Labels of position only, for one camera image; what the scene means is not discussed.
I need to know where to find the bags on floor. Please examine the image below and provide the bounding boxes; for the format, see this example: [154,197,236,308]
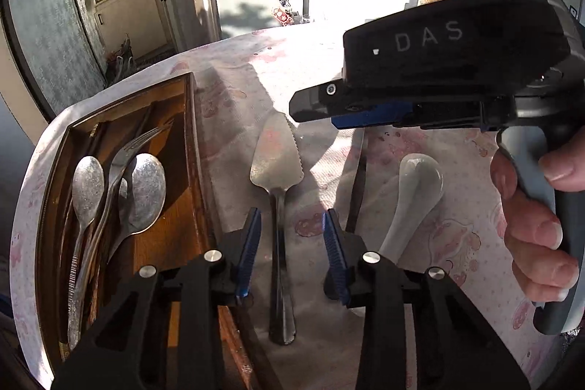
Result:
[105,35,139,81]

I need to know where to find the patterned glass sliding door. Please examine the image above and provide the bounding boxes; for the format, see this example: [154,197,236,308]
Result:
[4,0,109,117]

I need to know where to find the brown wooden utensil tray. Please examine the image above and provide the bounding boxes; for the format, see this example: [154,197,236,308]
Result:
[34,71,275,390]

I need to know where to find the metal cake server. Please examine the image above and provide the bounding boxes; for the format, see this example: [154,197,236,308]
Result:
[249,111,306,346]

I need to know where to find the person's right hand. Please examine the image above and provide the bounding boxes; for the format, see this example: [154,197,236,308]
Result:
[490,138,585,308]

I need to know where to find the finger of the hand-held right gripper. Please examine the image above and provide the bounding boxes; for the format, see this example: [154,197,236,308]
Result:
[289,77,414,130]

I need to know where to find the metal fork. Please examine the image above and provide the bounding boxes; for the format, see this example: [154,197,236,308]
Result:
[68,119,175,345]

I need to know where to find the pink printed tablecloth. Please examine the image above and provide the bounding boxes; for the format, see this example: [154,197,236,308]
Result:
[9,22,585,390]

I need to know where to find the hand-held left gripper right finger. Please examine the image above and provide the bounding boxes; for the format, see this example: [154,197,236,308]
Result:
[322,209,533,390]

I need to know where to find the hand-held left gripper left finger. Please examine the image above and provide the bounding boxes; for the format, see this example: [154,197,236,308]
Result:
[50,207,263,390]

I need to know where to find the white ceramic spoon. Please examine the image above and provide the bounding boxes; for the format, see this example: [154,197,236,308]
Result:
[377,152,445,265]

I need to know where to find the dark brown chopstick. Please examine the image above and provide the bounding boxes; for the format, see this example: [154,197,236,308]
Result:
[345,129,369,238]

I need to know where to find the metal spoon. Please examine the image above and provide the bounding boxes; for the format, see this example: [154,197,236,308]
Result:
[66,155,107,349]
[107,152,167,263]

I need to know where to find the white kitchen cabinet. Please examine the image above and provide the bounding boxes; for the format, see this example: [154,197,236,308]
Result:
[94,0,184,67]

